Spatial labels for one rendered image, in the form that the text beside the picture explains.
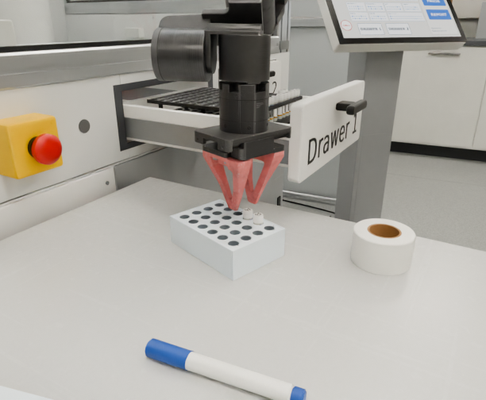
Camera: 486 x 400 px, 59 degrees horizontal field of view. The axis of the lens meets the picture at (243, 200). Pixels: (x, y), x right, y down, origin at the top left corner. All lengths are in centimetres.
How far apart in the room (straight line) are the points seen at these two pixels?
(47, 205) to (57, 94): 17
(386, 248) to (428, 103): 325
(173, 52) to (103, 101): 29
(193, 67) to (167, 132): 26
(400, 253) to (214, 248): 21
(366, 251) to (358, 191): 130
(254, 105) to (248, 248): 16
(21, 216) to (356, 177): 135
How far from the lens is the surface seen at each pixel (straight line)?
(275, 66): 122
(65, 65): 71
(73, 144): 72
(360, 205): 184
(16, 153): 61
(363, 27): 158
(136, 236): 60
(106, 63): 76
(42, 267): 56
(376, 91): 173
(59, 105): 70
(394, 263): 51
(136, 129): 77
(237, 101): 48
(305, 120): 58
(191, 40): 49
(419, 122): 375
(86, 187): 75
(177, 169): 91
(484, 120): 376
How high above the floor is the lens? 103
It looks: 23 degrees down
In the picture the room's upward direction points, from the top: straight up
